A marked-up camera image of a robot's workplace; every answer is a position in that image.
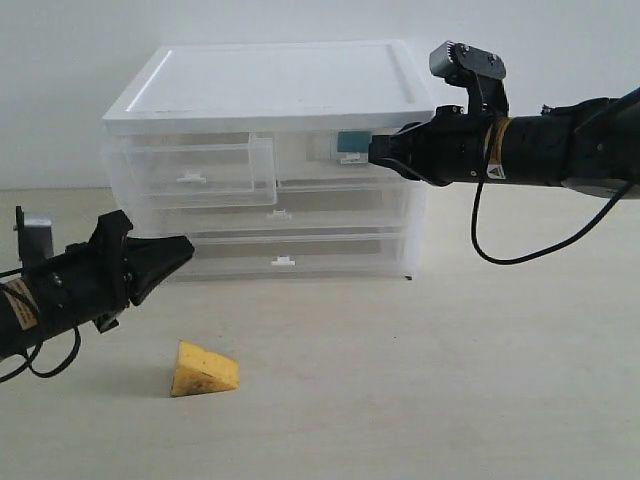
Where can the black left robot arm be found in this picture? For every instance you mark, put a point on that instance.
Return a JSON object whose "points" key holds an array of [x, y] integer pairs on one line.
{"points": [[21, 327]]}

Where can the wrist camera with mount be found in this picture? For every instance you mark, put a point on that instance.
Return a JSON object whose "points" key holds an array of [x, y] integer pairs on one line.
{"points": [[35, 238], [481, 73]]}

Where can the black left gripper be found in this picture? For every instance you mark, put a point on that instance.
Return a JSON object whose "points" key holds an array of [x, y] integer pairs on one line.
{"points": [[87, 282]]}

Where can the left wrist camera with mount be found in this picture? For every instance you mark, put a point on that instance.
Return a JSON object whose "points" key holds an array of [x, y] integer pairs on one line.
{"points": [[35, 238]]}

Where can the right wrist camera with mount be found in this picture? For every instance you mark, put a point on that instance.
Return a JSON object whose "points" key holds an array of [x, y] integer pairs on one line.
{"points": [[481, 73]]}

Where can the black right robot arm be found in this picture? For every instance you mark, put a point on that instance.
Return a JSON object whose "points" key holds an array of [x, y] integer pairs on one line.
{"points": [[591, 147]]}

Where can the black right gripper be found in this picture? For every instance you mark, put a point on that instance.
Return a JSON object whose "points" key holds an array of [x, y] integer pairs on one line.
{"points": [[447, 149]]}

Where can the white plastic drawer cabinet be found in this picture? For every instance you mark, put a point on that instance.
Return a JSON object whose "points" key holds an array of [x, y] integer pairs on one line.
{"points": [[265, 89]]}

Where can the yellow cheese wedge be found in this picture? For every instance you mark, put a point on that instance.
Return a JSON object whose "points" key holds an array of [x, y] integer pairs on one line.
{"points": [[198, 371]]}

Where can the clear middle wide drawer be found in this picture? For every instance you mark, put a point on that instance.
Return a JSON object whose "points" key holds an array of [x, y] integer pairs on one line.
{"points": [[378, 207]]}

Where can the clear wide drawer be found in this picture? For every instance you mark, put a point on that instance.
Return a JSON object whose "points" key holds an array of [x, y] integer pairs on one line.
{"points": [[388, 254], [378, 207]]}

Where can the clear bottom wide drawer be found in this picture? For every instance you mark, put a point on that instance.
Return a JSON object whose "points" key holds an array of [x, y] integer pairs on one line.
{"points": [[388, 254]]}

